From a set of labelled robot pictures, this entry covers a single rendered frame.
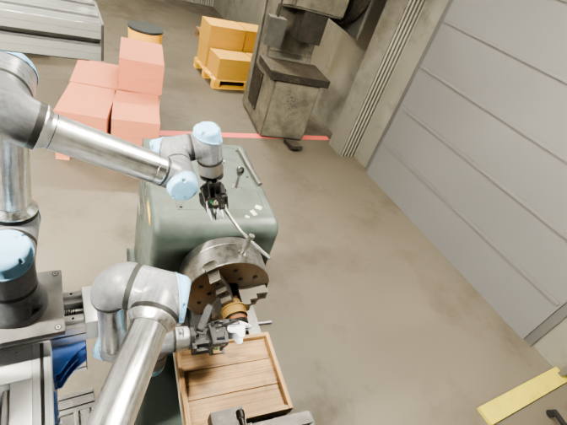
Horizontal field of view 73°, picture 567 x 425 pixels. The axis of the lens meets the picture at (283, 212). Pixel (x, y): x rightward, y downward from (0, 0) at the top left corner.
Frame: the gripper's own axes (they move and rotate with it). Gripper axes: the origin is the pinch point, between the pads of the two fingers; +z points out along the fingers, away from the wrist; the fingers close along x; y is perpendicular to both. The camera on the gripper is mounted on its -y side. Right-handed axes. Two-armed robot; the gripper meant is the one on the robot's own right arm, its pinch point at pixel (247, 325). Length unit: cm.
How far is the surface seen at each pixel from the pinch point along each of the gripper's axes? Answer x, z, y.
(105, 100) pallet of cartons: -65, -49, -280
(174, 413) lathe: -54, -19, 3
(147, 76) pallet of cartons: -48, -13, -306
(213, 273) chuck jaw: 11.1, -11.0, -14.2
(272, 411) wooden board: -17.6, 7.5, 22.9
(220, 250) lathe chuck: 14.8, -8.1, -21.2
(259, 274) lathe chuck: 8.0, 6.4, -15.2
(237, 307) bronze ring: 3.9, -3.3, -5.0
